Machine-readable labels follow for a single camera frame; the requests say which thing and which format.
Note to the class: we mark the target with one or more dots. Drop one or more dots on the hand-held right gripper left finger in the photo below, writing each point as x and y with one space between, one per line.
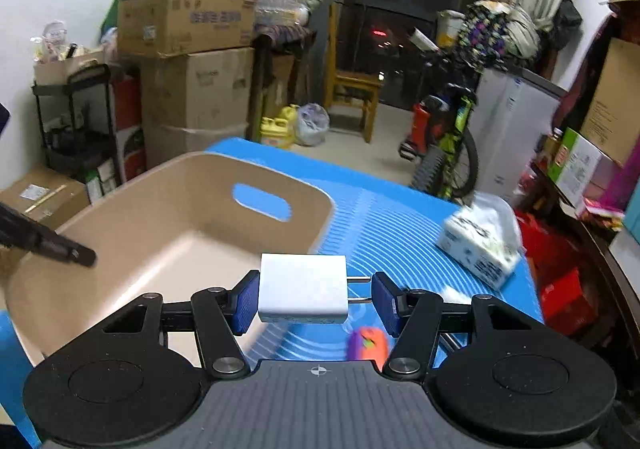
245 303

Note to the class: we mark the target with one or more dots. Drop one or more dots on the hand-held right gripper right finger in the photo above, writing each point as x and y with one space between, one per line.
385 305

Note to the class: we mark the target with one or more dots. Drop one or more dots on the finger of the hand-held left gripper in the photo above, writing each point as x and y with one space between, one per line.
45 239

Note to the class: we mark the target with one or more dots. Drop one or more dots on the beige plastic bin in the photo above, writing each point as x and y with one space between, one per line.
165 234

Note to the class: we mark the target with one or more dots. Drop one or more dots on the orange purple toy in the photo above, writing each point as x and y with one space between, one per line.
369 343

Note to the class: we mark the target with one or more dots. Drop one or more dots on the taped cardboard box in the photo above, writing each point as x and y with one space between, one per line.
45 196

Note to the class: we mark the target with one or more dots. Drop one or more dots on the blue silicone mat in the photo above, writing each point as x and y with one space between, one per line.
390 214

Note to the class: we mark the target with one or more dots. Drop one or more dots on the white tissue pack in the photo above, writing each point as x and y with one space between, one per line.
480 241

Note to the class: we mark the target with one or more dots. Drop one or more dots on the black utility cart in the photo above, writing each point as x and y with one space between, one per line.
80 129

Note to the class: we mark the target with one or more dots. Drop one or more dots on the red white appliance box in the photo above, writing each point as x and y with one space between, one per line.
130 139

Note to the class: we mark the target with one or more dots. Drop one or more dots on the plastic wrapped cardboard box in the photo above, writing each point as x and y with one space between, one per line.
195 146

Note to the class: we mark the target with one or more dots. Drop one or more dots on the yellow plastic jug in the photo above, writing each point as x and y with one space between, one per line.
276 133
290 115

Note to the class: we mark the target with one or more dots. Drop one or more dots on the green bicycle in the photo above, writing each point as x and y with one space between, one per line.
452 144

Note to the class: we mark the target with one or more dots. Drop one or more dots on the red gift boxes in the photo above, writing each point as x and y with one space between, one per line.
560 279

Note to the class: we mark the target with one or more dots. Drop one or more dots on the white plastic bag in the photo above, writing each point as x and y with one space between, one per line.
312 125

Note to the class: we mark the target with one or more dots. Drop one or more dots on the plain brown cardboard box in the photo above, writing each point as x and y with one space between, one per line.
200 86

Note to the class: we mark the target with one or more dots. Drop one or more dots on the white chest freezer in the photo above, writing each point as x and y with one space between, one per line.
515 129

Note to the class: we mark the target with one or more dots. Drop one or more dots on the wooden chair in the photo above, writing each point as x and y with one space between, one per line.
352 81

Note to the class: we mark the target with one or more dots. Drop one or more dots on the green white carton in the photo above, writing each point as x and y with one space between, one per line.
575 164

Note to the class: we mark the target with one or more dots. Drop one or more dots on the printed brown cardboard box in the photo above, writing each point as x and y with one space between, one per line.
185 21

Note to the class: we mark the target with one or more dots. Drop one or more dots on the dark wooden table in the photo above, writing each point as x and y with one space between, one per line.
280 44

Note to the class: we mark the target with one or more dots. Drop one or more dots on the colourful patterned bag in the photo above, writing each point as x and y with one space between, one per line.
487 31

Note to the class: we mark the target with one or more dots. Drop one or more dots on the tall brown cardboard box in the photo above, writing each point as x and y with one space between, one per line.
612 99

